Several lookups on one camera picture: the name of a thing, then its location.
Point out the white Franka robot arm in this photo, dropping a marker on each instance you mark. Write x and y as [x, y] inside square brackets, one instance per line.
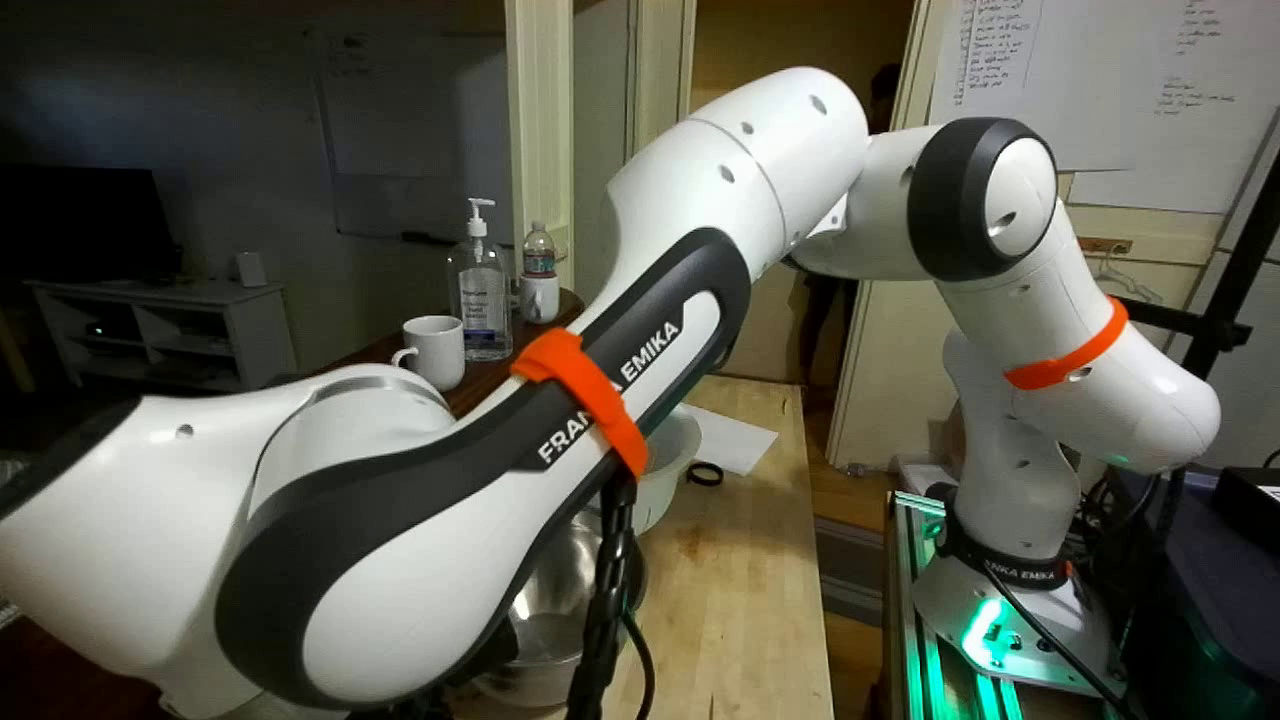
[746, 175]

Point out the white paper sheet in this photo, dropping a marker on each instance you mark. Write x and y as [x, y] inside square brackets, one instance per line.
[740, 442]

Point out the small clear water bottle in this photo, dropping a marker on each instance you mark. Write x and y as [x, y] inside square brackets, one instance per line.
[541, 282]

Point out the clear hand sanitizer pump bottle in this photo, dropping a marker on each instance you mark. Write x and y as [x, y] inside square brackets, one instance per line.
[481, 303]

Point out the white ceramic mug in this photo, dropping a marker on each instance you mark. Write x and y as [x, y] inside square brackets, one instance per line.
[435, 351]

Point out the stainless steel mixing bowl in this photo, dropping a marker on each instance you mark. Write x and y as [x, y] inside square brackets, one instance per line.
[546, 625]

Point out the white low shelf unit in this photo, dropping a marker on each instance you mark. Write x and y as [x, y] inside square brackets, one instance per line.
[161, 324]

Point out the large whiteboard with writing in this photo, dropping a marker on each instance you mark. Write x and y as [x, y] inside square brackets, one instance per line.
[1146, 94]

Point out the dark flat screen monitor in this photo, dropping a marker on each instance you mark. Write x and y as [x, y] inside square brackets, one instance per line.
[82, 226]

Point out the black tripod pole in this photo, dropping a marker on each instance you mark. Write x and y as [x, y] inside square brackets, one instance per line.
[1235, 265]

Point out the blank wall whiteboard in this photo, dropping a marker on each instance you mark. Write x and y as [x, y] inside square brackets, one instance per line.
[403, 133]

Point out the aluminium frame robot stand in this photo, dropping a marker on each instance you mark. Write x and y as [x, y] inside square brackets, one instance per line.
[906, 603]

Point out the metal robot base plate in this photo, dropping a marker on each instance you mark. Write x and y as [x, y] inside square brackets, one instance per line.
[985, 625]

